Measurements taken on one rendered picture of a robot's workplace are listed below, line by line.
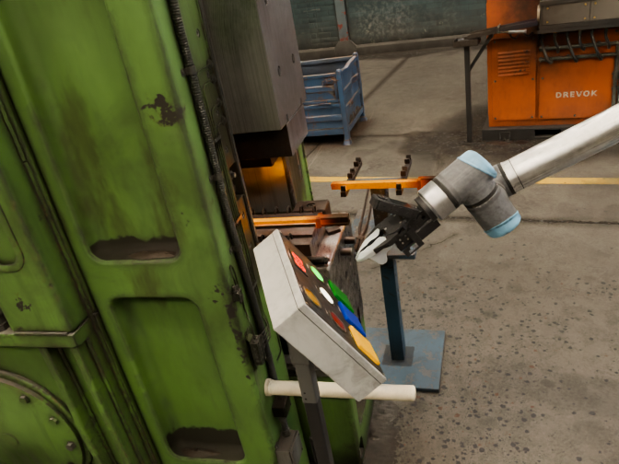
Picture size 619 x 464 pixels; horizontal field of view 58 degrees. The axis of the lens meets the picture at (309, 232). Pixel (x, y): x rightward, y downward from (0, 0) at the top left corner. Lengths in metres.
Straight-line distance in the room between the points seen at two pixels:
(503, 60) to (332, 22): 5.07
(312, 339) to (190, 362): 0.75
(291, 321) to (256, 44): 0.73
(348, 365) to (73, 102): 0.91
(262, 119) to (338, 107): 3.89
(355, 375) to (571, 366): 1.65
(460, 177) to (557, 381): 1.49
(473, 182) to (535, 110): 3.84
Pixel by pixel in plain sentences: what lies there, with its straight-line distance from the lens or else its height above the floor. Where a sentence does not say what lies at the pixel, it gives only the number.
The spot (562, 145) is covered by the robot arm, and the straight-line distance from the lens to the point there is 1.50.
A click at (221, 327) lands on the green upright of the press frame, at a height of 0.91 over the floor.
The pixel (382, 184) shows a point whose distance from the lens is 2.08.
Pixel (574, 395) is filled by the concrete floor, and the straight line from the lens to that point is 2.59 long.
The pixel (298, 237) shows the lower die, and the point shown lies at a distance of 1.75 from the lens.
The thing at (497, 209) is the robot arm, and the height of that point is 1.18.
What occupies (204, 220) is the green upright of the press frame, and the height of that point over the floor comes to 1.24.
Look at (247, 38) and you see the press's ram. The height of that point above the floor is 1.61.
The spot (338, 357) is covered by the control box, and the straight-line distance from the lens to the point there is 1.14.
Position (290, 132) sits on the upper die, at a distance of 1.59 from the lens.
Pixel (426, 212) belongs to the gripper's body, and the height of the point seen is 1.20.
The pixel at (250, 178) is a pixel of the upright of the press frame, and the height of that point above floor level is 1.07.
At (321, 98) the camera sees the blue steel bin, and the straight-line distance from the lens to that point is 5.43.
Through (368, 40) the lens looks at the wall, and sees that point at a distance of 9.54.
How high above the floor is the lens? 1.80
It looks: 27 degrees down
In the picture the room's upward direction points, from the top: 11 degrees counter-clockwise
